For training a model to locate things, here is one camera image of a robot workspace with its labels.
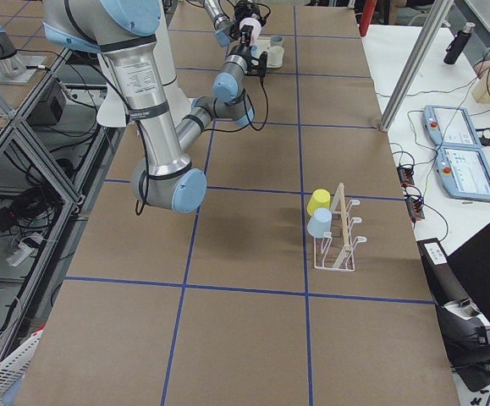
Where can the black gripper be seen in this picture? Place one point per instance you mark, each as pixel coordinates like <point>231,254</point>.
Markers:
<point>251,63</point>
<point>241,9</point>

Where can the pink plastic cup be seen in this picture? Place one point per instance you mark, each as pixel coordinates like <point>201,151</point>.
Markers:
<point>254,24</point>

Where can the grey plastic cup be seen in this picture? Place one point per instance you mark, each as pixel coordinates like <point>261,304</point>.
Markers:
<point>276,41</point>

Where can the pale green plastic cup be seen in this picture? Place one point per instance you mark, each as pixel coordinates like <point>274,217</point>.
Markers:
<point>275,57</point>

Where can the yellow plastic cup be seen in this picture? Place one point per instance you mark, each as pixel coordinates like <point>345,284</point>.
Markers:
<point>320,198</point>

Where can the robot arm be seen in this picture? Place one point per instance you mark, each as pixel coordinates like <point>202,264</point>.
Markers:
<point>130,39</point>
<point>227,29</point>

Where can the white bear tray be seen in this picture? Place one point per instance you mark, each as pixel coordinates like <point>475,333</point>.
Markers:
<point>262,45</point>

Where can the black water bottle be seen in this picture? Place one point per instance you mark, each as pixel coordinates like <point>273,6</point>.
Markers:
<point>457,45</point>

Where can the upper teach pendant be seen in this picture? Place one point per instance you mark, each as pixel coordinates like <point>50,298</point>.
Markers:
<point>450,125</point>

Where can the teach pendant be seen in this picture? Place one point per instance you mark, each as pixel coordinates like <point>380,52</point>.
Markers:
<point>450,125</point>
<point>463,173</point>

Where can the lower teach pendant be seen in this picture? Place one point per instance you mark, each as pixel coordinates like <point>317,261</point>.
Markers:
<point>463,173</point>

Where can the white plastic basket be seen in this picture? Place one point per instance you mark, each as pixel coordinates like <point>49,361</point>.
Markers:
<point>14,367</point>

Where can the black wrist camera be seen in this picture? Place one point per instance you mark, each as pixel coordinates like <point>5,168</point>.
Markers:
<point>261,66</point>

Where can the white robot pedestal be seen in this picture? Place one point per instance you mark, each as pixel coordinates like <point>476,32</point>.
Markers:
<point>111,113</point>

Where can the grey aluminium post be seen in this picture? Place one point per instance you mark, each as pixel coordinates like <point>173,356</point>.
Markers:
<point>424,40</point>

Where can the white wire cup rack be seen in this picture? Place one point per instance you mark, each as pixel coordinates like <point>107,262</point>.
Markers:
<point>335,252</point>

